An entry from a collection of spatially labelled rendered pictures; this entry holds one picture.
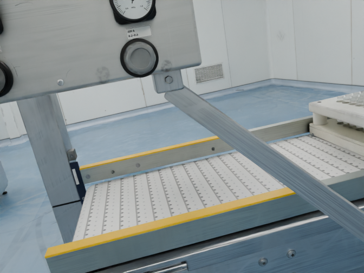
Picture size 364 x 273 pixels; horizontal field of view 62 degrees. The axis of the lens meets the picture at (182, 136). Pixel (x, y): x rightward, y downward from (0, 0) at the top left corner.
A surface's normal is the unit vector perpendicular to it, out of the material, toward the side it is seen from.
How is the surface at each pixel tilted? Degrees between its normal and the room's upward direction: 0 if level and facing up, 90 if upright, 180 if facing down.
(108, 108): 90
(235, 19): 90
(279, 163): 87
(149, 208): 0
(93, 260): 90
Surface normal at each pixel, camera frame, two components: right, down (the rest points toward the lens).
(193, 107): -0.39, 0.28
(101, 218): -0.17, -0.94
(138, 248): 0.18, 0.25
